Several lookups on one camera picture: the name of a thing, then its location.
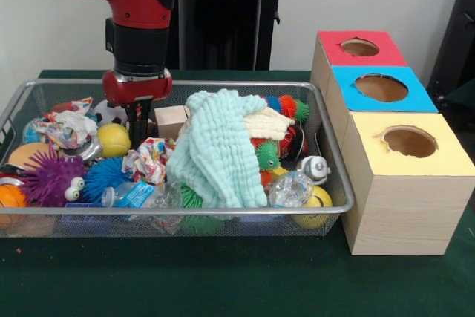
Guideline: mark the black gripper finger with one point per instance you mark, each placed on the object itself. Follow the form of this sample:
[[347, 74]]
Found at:
[[133, 125], [145, 124]]

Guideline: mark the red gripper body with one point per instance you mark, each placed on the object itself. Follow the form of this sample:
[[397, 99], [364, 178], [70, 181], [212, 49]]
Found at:
[[137, 90]]

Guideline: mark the mint waffle cloth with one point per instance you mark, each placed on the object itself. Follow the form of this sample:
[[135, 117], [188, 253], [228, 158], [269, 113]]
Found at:
[[215, 146]]

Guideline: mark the cream waffle cloth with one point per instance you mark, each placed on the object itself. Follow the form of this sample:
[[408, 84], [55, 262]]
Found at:
[[267, 124]]

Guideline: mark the multicolour spiky caterpillar toy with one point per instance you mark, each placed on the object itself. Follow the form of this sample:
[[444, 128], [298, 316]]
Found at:
[[293, 105]]

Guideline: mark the wooden box with three holes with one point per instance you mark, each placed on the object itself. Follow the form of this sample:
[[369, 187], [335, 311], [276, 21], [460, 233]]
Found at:
[[408, 213]]

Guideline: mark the small colourful crumpled paper ball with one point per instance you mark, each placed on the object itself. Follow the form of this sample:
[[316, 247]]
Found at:
[[148, 161]]

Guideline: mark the blue spiky ball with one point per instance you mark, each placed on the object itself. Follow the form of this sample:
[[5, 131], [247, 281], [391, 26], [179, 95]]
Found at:
[[104, 177]]

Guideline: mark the long colourful crumpled wrapper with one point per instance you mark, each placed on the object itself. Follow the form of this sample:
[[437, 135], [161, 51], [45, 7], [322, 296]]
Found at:
[[70, 124]]

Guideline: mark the crushed bottle with blue label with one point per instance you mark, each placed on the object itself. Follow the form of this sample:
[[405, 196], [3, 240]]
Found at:
[[141, 194]]

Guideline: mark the plain green spiky ball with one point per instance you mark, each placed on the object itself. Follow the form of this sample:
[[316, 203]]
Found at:
[[192, 196]]

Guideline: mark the purple spiky ball with eyes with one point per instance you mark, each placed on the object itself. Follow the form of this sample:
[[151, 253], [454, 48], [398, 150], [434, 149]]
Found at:
[[48, 179]]

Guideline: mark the green spiky ball with eyes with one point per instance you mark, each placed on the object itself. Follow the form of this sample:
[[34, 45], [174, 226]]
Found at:
[[269, 155]]

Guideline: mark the dark green table cloth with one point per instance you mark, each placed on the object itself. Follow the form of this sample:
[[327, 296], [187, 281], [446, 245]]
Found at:
[[222, 280], [464, 96]]

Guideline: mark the black stand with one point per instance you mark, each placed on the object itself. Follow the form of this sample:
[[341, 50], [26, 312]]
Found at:
[[456, 35]]

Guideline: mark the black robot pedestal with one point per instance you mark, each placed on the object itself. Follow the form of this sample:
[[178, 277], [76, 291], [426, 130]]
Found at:
[[222, 16]]

